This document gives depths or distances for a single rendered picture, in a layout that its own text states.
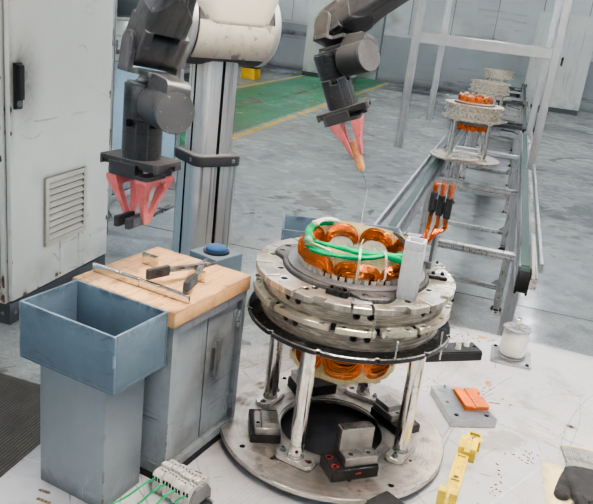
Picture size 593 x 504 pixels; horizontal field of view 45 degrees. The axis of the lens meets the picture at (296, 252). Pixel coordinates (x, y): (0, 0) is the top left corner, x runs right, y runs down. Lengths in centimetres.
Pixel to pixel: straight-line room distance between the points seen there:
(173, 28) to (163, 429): 57
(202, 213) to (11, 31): 178
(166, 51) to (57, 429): 55
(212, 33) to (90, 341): 67
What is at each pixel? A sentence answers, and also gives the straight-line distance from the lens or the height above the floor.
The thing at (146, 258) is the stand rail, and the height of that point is 108.
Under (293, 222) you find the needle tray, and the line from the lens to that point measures 150.
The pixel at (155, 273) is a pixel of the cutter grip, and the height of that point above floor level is 109.
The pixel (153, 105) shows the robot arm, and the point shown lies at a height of 134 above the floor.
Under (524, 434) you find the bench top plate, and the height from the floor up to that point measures 78.
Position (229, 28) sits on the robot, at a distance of 140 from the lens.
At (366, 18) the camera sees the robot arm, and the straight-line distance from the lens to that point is 135.
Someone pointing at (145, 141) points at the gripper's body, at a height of 128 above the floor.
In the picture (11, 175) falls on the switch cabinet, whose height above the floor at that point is 69.
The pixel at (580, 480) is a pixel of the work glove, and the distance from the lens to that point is 132.
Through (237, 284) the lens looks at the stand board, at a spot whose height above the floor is 106.
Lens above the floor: 148
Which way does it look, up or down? 19 degrees down
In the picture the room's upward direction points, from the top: 7 degrees clockwise
